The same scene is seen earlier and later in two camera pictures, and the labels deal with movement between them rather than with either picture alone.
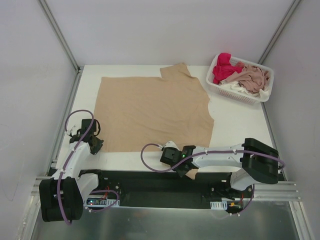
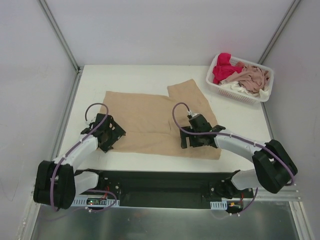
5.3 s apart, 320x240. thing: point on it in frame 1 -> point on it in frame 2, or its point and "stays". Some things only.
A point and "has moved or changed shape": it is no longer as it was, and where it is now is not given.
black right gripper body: (184, 171) -> (186, 137)
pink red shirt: (223, 68) stays
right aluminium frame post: (291, 10) stays
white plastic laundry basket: (230, 90) stays
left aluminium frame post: (55, 27) stays
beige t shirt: (132, 113) has moved or changed shape
